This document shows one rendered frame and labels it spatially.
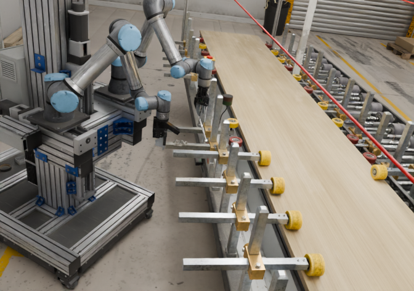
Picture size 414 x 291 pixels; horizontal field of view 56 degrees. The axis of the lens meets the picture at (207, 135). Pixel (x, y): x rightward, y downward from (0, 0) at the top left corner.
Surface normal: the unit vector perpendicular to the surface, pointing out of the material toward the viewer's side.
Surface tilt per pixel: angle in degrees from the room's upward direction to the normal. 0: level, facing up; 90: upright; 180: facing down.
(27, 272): 0
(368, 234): 0
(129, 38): 85
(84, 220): 0
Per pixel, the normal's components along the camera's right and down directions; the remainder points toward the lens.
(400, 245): 0.12, -0.87
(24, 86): 0.88, 0.32
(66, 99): 0.39, 0.55
